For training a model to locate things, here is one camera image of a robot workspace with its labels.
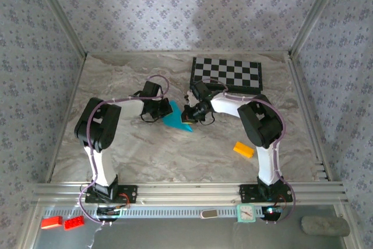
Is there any teal square clock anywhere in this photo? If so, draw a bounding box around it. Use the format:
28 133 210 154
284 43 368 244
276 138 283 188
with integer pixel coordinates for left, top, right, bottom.
235 203 257 223

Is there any aluminium side rail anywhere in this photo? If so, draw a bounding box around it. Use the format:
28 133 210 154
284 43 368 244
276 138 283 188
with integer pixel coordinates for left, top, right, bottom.
46 53 88 183
287 53 333 181

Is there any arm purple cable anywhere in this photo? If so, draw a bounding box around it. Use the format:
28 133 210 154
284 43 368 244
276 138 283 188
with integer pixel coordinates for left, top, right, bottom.
200 78 297 225
78 74 170 226

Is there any left gripper thin black wire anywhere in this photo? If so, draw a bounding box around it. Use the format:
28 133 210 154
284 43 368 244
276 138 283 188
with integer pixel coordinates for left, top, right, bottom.
140 113 161 124

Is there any right gripper thin black wire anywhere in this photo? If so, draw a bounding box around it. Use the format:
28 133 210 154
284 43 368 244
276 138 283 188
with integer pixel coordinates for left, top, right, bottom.
199 111 216 126

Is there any small grey oval pad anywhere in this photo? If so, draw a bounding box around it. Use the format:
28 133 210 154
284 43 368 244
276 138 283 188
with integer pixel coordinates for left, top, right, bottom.
200 209 218 220

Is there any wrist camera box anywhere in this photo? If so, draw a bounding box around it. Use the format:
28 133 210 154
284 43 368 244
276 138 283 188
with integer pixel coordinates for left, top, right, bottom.
185 80 211 107
142 80 163 100

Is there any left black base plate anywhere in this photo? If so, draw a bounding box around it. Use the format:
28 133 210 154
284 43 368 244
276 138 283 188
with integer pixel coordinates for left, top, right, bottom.
85 184 138 205

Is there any grey stone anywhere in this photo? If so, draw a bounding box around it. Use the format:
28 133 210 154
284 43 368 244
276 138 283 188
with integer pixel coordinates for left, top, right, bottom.
301 215 350 237

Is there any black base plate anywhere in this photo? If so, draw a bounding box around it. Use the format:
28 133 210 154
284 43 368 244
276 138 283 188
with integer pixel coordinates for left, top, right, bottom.
239 184 294 203
85 184 138 205

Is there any thin aluminium rear rail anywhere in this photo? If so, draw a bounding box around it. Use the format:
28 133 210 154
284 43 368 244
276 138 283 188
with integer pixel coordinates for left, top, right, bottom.
86 50 292 56

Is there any studded red toy brick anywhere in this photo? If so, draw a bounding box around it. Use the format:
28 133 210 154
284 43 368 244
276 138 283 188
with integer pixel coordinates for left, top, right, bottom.
64 215 86 231

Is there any right aluminium side rail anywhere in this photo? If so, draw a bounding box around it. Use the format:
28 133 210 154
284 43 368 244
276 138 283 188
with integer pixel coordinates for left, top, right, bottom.
287 53 333 181

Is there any perforated grey cable tray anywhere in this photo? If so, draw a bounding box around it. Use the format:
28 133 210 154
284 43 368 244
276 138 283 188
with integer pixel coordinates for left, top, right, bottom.
42 205 280 219

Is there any smooth red toy brick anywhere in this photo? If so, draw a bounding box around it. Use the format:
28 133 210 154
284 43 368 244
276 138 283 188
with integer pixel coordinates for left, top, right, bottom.
41 216 64 230

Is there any wide aluminium mounting rail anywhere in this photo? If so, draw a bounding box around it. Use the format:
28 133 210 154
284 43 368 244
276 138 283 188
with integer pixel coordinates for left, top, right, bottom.
31 181 349 205

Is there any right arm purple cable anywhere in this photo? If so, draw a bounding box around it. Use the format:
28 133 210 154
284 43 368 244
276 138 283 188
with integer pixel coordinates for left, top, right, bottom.
200 78 297 225

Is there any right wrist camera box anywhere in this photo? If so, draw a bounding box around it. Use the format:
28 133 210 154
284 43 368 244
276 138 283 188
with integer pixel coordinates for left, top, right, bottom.
185 80 211 107

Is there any aluminium frame post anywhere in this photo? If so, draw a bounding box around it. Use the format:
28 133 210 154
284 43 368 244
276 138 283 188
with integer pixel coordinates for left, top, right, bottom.
290 0 347 57
29 0 88 57

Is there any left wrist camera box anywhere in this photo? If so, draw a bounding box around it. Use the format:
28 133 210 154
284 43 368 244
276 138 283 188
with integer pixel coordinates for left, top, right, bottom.
142 80 163 100

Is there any blue cloth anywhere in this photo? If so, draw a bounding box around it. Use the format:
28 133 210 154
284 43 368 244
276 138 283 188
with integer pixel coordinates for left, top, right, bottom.
161 100 193 133

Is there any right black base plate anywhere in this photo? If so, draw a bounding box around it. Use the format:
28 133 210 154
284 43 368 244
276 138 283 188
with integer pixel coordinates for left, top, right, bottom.
239 184 294 203

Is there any right aluminium frame post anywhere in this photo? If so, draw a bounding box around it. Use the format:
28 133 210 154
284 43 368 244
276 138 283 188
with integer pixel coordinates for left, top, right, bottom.
290 0 347 57

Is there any left aluminium frame post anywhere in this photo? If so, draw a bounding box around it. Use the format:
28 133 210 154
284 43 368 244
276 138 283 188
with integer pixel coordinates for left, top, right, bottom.
29 0 88 57

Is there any black grey chessboard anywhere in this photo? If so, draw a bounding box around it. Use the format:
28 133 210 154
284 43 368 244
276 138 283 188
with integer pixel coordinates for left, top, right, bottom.
189 57 264 96

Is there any yellow toy block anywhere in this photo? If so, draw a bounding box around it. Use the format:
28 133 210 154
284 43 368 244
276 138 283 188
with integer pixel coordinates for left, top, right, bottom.
233 141 255 159

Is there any gripper thin black wire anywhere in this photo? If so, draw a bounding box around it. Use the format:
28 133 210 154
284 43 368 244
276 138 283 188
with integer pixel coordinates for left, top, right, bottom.
140 113 161 124
199 111 216 126

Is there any left aluminium side rail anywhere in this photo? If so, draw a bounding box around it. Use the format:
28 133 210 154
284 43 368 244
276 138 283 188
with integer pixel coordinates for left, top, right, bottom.
46 53 88 183

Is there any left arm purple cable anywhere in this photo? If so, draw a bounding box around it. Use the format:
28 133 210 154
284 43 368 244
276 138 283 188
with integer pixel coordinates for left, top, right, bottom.
78 74 170 226

